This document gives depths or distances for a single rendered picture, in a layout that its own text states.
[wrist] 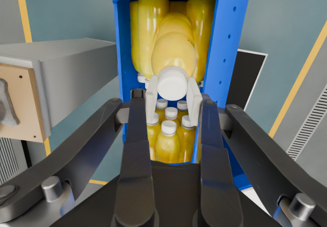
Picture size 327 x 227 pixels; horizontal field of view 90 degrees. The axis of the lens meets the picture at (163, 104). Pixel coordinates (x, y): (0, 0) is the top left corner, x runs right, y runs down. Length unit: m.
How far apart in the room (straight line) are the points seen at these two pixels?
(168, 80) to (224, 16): 0.16
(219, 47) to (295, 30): 1.52
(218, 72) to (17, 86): 0.64
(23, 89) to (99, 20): 1.06
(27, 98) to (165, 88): 0.59
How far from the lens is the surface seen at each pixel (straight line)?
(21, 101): 0.76
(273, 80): 1.84
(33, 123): 0.78
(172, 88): 0.21
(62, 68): 0.86
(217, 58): 0.32
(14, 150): 2.45
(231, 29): 0.34
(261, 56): 1.55
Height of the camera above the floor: 1.52
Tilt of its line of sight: 66 degrees down
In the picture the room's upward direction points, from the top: 173 degrees counter-clockwise
